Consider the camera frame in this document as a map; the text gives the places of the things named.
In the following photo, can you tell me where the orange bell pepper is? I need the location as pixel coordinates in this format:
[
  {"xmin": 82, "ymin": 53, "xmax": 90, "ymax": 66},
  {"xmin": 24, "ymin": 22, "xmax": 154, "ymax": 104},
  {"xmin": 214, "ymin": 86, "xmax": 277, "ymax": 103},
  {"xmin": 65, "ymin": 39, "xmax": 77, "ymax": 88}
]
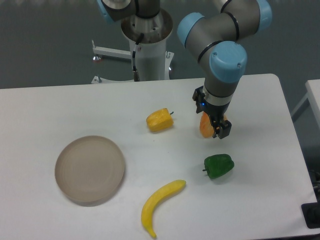
[{"xmin": 199, "ymin": 111, "xmax": 216, "ymax": 138}]

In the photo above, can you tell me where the black clamp device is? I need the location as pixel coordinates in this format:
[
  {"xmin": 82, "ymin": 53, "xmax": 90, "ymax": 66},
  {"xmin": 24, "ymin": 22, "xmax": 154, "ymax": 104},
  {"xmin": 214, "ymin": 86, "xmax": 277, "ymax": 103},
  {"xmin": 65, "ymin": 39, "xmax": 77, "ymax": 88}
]
[{"xmin": 301, "ymin": 202, "xmax": 320, "ymax": 229}]

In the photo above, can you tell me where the black cable on pedestal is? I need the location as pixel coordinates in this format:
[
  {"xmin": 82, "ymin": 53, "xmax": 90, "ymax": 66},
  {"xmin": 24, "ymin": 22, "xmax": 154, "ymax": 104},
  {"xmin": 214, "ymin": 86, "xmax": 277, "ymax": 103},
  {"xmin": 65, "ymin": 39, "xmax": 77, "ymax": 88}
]
[{"xmin": 131, "ymin": 32, "xmax": 145, "ymax": 82}]

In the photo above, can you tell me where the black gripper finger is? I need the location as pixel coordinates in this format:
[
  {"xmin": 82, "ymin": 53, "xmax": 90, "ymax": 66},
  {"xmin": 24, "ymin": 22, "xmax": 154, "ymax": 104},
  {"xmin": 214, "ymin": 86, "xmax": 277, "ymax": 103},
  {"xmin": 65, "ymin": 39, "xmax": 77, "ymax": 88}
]
[
  {"xmin": 211, "ymin": 120, "xmax": 220, "ymax": 138},
  {"xmin": 216, "ymin": 119, "xmax": 232, "ymax": 139}
]

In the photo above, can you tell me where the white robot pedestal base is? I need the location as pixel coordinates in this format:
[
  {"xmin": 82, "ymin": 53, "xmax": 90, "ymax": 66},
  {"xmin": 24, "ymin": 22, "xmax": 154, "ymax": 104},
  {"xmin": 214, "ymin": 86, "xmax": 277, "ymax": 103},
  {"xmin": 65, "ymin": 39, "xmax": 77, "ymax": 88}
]
[{"xmin": 92, "ymin": 8, "xmax": 174, "ymax": 82}]

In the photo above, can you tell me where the green bell pepper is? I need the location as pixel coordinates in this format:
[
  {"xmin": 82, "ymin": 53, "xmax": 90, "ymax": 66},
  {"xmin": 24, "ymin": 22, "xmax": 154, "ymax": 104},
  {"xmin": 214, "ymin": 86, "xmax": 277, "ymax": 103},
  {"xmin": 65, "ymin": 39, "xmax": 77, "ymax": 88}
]
[{"xmin": 202, "ymin": 153, "xmax": 235, "ymax": 179}]

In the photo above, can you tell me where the beige round plate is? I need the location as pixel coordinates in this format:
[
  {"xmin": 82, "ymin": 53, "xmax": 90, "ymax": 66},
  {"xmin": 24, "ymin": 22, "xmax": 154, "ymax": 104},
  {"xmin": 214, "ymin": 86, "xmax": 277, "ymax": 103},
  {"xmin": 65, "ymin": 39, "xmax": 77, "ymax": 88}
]
[{"xmin": 54, "ymin": 135, "xmax": 126, "ymax": 207}]

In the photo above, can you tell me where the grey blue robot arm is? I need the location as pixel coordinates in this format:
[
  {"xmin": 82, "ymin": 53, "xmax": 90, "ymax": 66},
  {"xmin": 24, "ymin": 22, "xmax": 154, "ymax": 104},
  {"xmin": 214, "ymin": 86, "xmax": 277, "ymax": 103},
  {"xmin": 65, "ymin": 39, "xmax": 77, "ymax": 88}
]
[{"xmin": 97, "ymin": 0, "xmax": 273, "ymax": 139}]

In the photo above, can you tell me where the yellow banana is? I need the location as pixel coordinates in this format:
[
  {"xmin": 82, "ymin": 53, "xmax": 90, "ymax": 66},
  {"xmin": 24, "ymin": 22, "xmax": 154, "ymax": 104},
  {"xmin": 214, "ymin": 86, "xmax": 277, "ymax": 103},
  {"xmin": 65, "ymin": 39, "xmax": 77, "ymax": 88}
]
[{"xmin": 140, "ymin": 179, "xmax": 187, "ymax": 239}]

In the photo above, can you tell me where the white side table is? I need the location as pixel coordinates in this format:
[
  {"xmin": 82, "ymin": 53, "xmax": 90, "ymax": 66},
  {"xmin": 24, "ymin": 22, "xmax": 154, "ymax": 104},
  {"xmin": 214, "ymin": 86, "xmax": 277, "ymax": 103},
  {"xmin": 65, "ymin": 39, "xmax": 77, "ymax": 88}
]
[{"xmin": 290, "ymin": 79, "xmax": 320, "ymax": 125}]

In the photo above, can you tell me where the yellow bell pepper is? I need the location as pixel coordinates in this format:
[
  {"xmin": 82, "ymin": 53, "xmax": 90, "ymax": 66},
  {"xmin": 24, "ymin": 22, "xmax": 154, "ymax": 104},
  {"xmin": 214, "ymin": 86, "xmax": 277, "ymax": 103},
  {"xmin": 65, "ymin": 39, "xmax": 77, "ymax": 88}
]
[{"xmin": 146, "ymin": 108, "xmax": 174, "ymax": 132}]

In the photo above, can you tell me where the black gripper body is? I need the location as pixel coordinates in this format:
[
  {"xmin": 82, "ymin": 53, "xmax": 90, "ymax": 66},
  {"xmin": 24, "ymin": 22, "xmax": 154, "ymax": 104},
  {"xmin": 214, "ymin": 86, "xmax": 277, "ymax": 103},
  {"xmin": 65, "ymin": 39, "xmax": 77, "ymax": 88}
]
[{"xmin": 192, "ymin": 86, "xmax": 229, "ymax": 124}]

